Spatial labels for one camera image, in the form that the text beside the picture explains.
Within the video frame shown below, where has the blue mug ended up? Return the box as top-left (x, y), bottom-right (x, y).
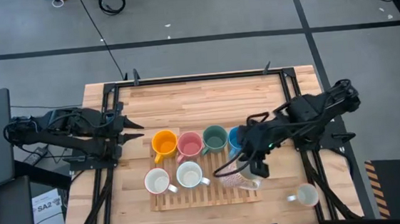
top-left (225, 125), bottom-right (245, 159)

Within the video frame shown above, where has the long black floor cable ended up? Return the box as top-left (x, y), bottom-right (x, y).
top-left (77, 0), bottom-right (126, 83)

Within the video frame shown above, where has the white mug yellow rim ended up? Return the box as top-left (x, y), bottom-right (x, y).
top-left (219, 155), bottom-right (265, 193)

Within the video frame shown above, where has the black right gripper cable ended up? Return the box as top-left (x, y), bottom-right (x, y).
top-left (208, 111), bottom-right (275, 179)

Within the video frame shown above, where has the black power adapter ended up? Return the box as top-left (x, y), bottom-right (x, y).
top-left (22, 148), bottom-right (50, 168)

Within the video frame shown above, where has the pink mug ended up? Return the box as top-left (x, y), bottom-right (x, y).
top-left (174, 130), bottom-right (205, 164)

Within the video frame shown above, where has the coiled black cable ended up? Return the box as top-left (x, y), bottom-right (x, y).
top-left (97, 0), bottom-right (128, 17)

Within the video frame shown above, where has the green mug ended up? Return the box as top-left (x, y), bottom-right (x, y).
top-left (199, 123), bottom-right (230, 156)

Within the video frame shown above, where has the white mug orange rim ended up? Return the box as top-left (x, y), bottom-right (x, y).
top-left (286, 181), bottom-right (320, 210)

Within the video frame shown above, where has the white SA2 box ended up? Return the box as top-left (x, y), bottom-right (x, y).
top-left (30, 187), bottom-right (66, 224)

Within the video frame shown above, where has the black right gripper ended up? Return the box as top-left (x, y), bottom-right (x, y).
top-left (237, 119), bottom-right (288, 181)

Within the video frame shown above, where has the black aluminium table frame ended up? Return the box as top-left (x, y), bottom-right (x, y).
top-left (49, 51), bottom-right (366, 224)

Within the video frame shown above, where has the wooden slatted shelf rack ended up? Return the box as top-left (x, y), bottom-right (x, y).
top-left (145, 136), bottom-right (264, 213)

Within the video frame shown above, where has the white blue-patterned mug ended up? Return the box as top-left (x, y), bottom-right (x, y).
top-left (175, 159), bottom-right (212, 190)

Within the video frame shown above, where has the white patterned mug red rim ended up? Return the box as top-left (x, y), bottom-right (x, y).
top-left (142, 166), bottom-right (179, 196)

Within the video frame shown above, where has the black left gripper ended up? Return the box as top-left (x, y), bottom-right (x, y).
top-left (101, 108), bottom-right (146, 149)

